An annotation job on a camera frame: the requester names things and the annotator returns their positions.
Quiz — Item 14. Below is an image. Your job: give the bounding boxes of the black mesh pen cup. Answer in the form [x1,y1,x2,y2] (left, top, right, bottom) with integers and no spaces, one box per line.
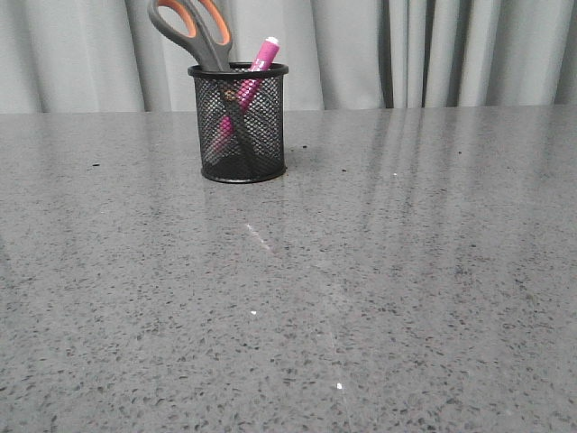
[188,62,289,183]

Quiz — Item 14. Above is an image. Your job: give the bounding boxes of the pink marker pen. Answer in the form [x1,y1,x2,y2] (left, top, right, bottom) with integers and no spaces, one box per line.
[207,36,279,165]

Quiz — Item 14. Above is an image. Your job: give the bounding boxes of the grey curtain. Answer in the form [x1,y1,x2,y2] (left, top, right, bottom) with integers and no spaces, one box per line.
[1,1,576,114]

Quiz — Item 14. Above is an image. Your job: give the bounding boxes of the grey orange scissors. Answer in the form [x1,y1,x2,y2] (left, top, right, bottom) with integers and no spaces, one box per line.
[148,1,255,175]

